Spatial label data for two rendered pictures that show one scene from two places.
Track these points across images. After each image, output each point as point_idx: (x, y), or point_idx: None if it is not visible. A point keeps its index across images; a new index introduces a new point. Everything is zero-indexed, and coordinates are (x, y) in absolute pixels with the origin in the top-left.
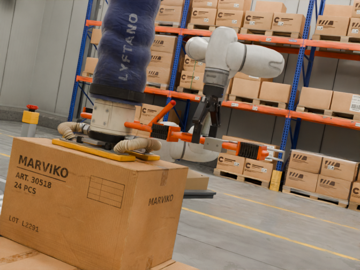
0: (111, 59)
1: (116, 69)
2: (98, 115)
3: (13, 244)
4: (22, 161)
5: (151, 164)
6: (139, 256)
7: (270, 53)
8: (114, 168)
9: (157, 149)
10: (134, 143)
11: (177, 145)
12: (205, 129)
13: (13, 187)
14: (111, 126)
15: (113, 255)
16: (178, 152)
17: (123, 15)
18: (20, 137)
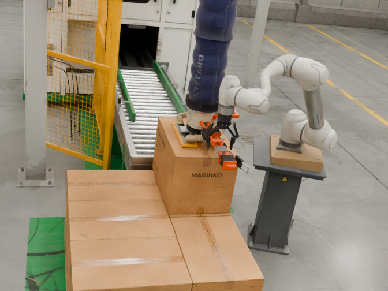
0: (191, 82)
1: (192, 89)
2: (187, 114)
3: (151, 176)
4: (158, 132)
5: (207, 151)
6: (187, 204)
7: (250, 99)
8: (172, 151)
9: None
10: (191, 138)
11: (295, 132)
12: (311, 124)
13: (156, 145)
14: (191, 123)
15: (168, 198)
16: (297, 137)
17: (196, 55)
18: (160, 118)
